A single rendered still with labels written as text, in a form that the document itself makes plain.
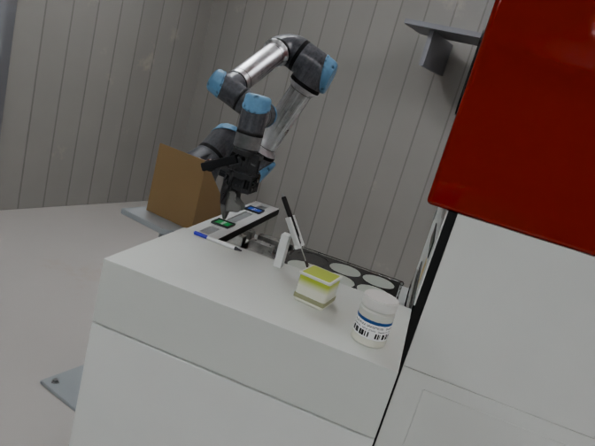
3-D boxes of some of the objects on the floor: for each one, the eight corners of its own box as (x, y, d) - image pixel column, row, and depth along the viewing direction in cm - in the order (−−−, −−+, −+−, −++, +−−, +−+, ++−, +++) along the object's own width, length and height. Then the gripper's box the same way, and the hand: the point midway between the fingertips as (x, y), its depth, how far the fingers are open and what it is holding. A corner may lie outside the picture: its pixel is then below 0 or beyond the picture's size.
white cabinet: (345, 475, 211) (410, 289, 190) (266, 742, 120) (374, 441, 99) (202, 412, 224) (248, 232, 204) (32, 609, 133) (85, 319, 113)
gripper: (256, 155, 144) (238, 228, 149) (267, 153, 152) (250, 223, 157) (227, 146, 145) (211, 219, 151) (240, 145, 154) (223, 213, 159)
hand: (222, 213), depth 154 cm, fingers closed
